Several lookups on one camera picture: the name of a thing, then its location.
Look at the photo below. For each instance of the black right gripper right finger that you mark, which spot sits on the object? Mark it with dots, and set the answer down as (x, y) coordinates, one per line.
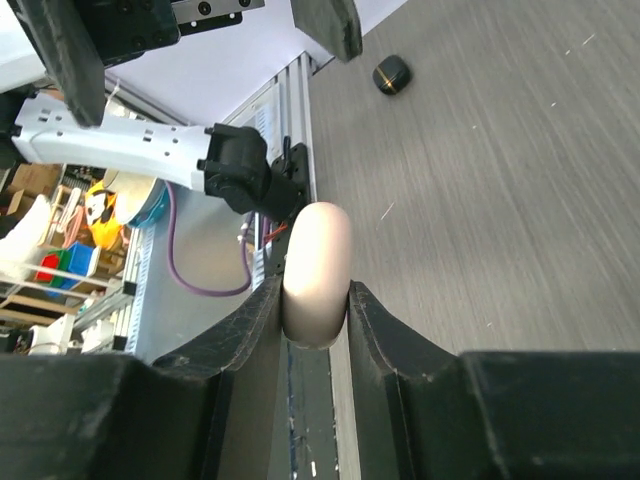
(424, 413)

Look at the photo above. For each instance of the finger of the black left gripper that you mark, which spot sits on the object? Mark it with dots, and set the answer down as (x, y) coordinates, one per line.
(333, 24)

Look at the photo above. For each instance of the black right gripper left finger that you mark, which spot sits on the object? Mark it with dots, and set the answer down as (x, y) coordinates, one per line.
(203, 411)

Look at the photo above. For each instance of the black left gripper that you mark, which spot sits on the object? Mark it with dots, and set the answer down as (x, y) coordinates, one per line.
(122, 30)

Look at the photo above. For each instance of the cream earbud charging case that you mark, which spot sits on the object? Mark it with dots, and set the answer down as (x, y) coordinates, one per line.
(317, 276)

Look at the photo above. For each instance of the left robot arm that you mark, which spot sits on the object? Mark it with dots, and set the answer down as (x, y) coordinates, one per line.
(221, 161)

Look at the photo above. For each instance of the black earbud charging case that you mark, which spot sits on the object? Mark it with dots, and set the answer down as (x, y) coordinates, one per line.
(392, 75)

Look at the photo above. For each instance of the aluminium frame rail left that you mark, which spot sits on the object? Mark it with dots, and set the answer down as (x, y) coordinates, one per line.
(186, 280)

